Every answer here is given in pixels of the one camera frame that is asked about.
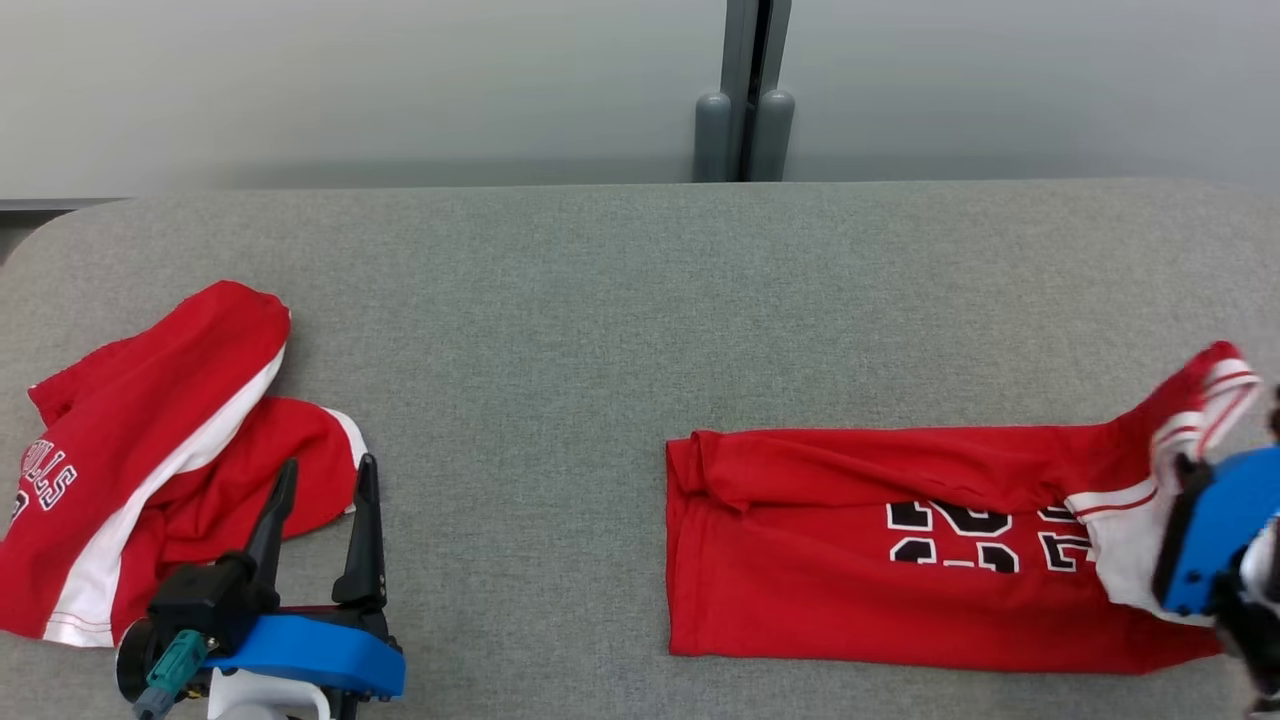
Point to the grey wall baseboard strip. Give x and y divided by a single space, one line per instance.
50 203

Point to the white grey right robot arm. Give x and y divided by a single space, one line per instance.
1255 640

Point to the red jersey with black numbers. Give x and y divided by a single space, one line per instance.
830 560

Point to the red shorts with white stripe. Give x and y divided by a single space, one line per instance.
130 450

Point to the grey metal partition post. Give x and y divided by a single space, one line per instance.
740 50

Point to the grey cylindrical post foot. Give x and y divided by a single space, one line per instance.
713 140
773 140

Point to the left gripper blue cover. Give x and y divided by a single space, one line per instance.
320 650

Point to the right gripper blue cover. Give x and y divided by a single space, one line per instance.
1225 520

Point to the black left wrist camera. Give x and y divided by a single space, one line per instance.
200 600

